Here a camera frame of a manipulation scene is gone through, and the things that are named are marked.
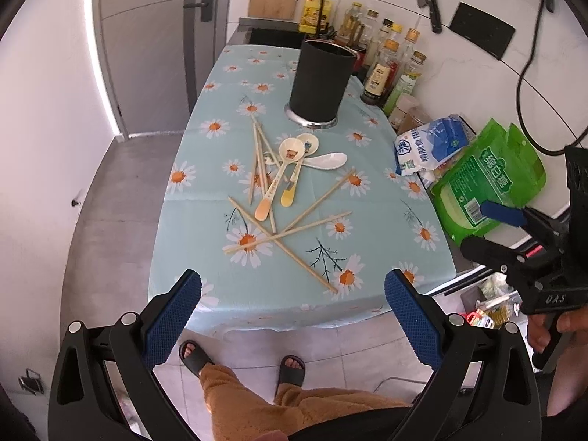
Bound daisy print tablecloth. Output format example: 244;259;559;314
147;45;456;336

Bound wooden chopstick diagonal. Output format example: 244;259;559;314
283;168;356;232

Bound person's right hand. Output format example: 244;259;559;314
547;306;588;416

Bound long wooden chopstick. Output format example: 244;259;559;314
227;196;338;294

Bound left black slipper foot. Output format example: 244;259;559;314
178;340;214;378

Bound black door handle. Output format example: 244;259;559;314
183;0;214;22

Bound green sugar bag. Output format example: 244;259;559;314
431;119;546;245

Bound grey door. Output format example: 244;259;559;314
93;0;229;139

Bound dark soy sauce bottle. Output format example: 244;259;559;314
361;39;399;105

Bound small spice jar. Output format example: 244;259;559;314
389;93;420;132

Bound clear oil bottle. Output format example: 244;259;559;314
335;1;362;46

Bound black faucet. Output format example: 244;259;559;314
296;0;332;38

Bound blue white salt bag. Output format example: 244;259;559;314
395;115;469;176

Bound green label bottle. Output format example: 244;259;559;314
383;51;427;116

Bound black utensil holder cup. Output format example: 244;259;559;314
284;39;356;129

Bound wooden chopstick crossing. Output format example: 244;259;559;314
222;211;353;255

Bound yellow handled cream spoon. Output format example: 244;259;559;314
280;132;319;207

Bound yellow oil bottle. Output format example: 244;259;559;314
299;0;330;35

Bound orange handled cream spoon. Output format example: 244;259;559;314
254;137;305;221

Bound black slipper foot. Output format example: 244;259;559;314
178;340;214;378
274;354;306;399

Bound orange trousers legs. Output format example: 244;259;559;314
199;363;410;440

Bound right black slipper foot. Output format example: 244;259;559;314
274;354;306;399

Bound black power cable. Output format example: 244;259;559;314
515;0;588;157

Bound white ceramic spoon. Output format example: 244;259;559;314
302;153;348;170

